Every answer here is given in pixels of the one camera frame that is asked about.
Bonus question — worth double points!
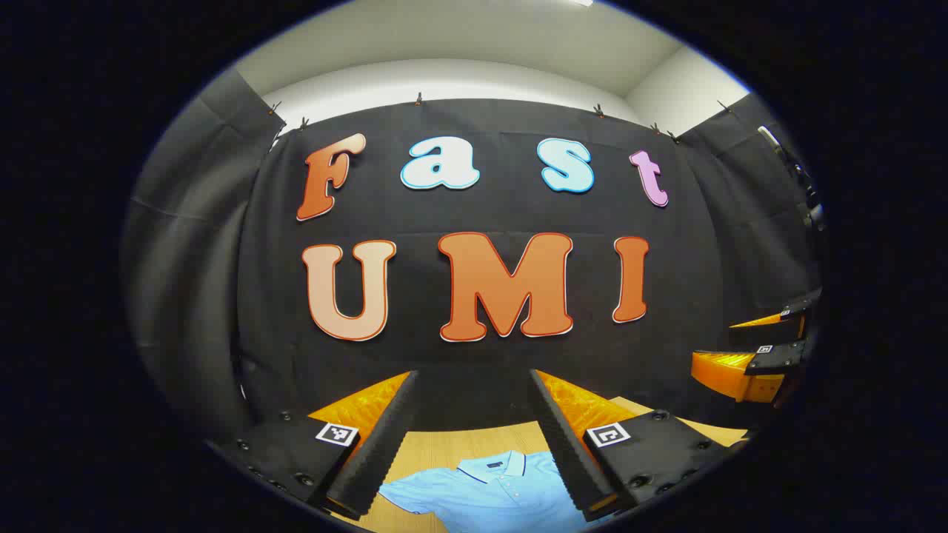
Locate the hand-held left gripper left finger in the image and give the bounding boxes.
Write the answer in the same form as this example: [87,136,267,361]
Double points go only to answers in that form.
[210,369,421,521]

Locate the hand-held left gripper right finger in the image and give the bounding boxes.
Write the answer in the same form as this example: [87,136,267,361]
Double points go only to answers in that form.
[527,368,750,523]

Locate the light blue T-shirt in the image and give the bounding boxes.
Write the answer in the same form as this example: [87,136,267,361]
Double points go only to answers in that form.
[378,449,615,533]

